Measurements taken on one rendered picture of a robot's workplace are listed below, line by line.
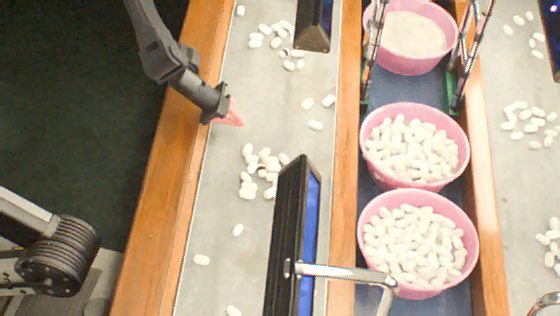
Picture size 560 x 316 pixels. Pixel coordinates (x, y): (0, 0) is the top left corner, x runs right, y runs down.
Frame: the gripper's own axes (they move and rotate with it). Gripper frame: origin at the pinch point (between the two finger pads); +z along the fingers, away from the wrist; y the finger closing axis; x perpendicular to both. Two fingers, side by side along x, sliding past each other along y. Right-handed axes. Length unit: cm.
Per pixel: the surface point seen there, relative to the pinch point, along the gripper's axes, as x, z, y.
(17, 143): 110, -10, 52
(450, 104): -30, 44, 21
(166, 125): 11.7, -12.3, -2.7
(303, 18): -30.9, -11.6, 2.8
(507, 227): -39, 50, -19
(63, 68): 106, -6, 92
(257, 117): 0.2, 4.9, 5.9
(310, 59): -7.5, 13.7, 29.4
